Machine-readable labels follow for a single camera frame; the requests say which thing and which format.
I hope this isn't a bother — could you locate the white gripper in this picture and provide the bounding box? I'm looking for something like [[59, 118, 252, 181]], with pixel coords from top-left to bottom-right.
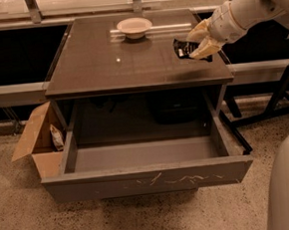
[[186, 2, 247, 60]]

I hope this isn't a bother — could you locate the black rxbar chocolate wrapper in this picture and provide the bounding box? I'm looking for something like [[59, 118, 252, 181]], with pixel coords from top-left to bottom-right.
[[172, 39, 199, 59]]

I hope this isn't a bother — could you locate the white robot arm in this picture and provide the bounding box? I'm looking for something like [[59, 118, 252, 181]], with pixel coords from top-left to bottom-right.
[[186, 0, 289, 230]]

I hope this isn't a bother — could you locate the grey cabinet counter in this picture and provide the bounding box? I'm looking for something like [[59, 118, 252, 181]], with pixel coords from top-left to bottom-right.
[[38, 5, 239, 148]]

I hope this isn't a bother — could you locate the grey open top drawer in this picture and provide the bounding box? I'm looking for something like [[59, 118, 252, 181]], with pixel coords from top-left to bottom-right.
[[42, 117, 253, 202]]

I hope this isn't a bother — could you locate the white bowl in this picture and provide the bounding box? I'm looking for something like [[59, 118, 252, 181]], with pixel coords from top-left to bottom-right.
[[117, 17, 152, 39]]

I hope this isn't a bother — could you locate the crumpled packet in box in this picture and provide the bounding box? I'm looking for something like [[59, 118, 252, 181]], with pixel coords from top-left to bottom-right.
[[50, 124, 64, 150]]

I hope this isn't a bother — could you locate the grey railing beam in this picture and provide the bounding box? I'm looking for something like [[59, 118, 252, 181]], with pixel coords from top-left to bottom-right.
[[0, 82, 49, 108]]

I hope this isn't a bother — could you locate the brown cardboard box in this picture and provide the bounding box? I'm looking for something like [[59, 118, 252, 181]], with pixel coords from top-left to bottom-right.
[[12, 102, 65, 179]]

